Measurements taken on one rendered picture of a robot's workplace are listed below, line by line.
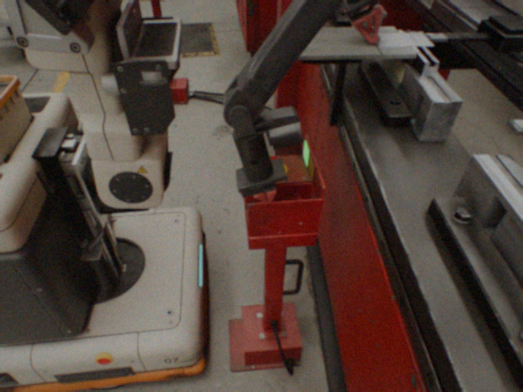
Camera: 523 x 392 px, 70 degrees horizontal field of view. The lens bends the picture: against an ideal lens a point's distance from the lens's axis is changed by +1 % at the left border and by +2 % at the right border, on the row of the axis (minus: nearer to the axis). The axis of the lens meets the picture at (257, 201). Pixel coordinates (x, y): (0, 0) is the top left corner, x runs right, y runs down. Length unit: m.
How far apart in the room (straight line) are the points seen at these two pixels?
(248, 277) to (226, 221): 0.35
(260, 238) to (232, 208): 1.08
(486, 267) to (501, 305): 0.06
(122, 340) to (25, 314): 0.27
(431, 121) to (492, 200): 0.26
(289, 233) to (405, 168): 0.27
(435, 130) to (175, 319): 0.89
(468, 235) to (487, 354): 0.17
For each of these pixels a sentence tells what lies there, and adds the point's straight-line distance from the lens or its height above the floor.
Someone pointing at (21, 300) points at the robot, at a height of 0.52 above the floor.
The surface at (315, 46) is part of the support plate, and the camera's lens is 0.94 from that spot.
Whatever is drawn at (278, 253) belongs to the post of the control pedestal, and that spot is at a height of 0.55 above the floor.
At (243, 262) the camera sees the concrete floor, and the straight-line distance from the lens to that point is 1.67.
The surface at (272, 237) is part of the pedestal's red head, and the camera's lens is 0.83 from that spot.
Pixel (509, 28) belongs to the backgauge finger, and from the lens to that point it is 1.09.
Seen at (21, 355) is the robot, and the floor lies 0.27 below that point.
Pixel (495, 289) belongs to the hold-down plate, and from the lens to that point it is 0.60.
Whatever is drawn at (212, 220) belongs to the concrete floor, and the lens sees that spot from 1.86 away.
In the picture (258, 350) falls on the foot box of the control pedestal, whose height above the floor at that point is 0.12.
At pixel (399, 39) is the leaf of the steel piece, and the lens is 1.02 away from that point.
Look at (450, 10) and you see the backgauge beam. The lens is 1.43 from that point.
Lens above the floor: 1.33
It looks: 43 degrees down
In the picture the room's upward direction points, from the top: straight up
